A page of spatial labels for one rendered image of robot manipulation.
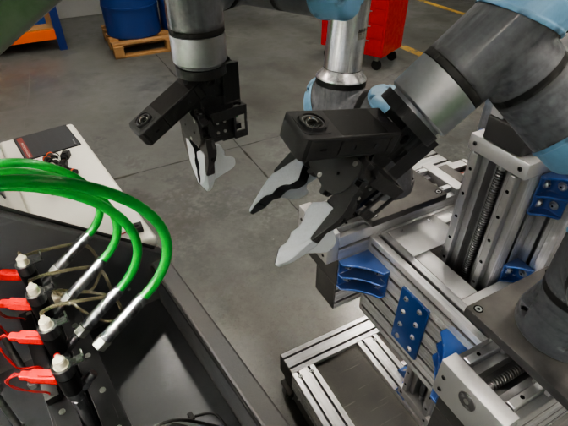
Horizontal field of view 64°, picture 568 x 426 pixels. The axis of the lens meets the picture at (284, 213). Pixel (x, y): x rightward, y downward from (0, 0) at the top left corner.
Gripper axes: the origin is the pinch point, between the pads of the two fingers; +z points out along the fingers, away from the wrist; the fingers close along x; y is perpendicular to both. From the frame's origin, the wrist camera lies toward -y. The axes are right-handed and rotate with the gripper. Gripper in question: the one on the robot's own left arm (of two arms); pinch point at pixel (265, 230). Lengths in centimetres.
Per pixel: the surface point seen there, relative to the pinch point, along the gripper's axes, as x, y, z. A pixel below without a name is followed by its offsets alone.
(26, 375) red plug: 4.8, -5.9, 40.4
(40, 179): 10.0, -18.7, 10.8
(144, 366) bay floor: 13, 25, 53
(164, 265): 7.9, 1.0, 17.0
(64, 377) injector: 1.6, -3.7, 35.2
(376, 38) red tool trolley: 300, 295, -42
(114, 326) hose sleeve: 4.8, -0.6, 27.4
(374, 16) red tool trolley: 308, 281, -53
